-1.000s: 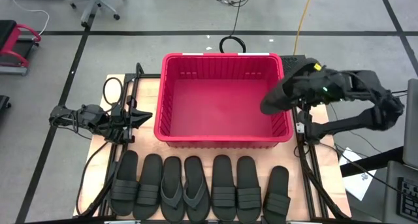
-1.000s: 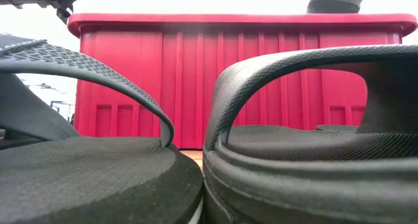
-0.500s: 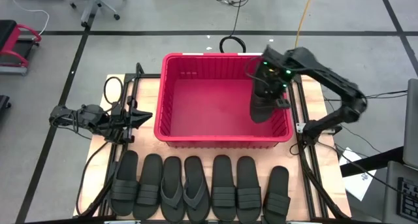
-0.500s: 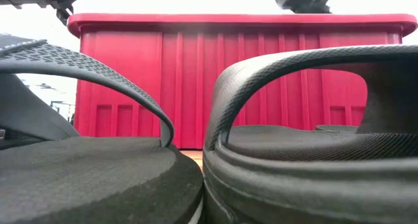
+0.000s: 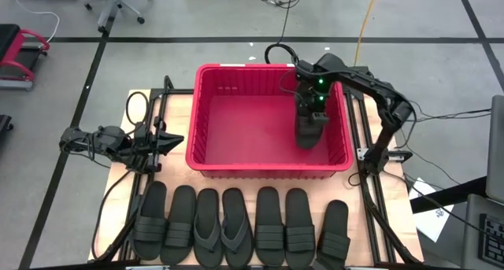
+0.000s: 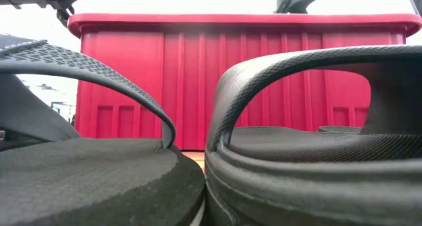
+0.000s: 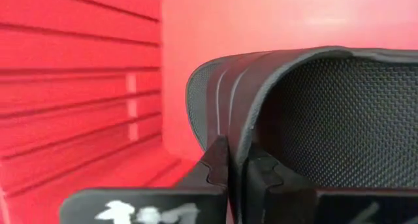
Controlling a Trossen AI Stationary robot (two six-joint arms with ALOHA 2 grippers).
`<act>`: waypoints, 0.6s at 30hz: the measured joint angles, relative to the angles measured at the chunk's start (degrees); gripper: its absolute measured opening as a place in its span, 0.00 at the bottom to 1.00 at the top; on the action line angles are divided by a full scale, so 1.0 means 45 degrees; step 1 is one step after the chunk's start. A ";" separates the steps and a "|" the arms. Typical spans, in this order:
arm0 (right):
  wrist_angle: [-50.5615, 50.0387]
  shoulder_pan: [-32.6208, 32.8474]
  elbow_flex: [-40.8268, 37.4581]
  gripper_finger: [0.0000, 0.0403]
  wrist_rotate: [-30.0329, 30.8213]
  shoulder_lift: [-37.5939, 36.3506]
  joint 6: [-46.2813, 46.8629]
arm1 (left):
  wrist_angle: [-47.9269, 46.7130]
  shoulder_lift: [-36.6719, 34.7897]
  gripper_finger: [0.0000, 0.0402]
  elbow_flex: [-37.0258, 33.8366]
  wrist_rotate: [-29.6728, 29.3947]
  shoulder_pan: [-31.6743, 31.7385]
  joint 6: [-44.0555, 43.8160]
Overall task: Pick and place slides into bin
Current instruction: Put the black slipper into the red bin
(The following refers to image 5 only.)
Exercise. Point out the office chair grey star base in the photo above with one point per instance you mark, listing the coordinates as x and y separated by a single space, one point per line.
111 10

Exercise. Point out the black computer keyboard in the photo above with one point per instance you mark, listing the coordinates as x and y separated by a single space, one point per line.
492 242

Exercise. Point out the black flip-flop sandal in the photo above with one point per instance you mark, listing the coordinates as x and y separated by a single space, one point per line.
234 207
208 207

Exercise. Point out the silver frame bracket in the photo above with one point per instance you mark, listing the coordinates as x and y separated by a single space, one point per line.
361 154

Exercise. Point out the black rubber slide sandal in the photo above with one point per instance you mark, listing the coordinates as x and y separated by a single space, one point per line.
269 207
183 203
334 223
299 207
309 138
155 199

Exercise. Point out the red plastic ribbed bin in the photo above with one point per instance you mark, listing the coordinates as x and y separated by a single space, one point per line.
244 136

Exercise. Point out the white paper sheet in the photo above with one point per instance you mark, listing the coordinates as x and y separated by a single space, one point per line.
429 223

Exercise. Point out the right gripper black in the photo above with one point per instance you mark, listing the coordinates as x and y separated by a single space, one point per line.
309 104

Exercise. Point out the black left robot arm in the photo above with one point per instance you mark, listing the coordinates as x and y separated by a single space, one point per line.
104 140

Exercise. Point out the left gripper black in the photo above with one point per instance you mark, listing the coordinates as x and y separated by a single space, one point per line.
143 148

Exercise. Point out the black diagonal bar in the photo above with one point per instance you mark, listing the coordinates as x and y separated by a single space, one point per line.
449 195

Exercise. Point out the black aluminium frame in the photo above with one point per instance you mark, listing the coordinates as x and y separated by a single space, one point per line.
377 223
177 91

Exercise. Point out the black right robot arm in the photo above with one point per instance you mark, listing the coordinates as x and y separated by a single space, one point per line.
366 81

